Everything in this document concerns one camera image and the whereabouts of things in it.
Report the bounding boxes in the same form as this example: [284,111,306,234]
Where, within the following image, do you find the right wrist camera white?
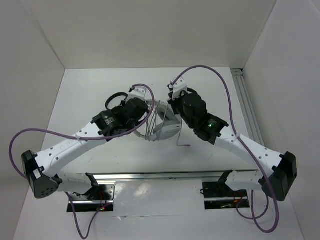
[167,76,188,101]

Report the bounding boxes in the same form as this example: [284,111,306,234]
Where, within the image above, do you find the grey headphone cable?
[144,99,191,148]

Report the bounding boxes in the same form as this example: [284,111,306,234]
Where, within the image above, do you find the aluminium rail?
[230,68,265,146]
[84,169,260,182]

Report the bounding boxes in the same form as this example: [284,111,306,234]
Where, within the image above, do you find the aluminium rail right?
[230,68,265,146]

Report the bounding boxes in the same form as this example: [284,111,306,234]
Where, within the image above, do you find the black headphones left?
[104,92,128,110]

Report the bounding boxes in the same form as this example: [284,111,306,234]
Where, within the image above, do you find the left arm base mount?
[69,182,116,213]

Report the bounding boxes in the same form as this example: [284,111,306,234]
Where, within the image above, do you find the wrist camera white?
[167,76,188,101]
[126,85,147,102]

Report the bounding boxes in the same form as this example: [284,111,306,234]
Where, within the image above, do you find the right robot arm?
[168,90,298,202]

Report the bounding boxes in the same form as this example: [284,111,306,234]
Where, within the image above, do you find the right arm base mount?
[199,181,250,210]

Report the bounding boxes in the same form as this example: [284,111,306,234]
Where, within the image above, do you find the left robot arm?
[21,98,150,200]

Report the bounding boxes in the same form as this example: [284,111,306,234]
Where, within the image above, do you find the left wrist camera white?
[126,85,147,102]

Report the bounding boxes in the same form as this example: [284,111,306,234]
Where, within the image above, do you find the aluminium rail front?
[84,169,260,182]

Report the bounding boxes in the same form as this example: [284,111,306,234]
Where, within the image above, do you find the white grey headphones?
[133,100,182,142]

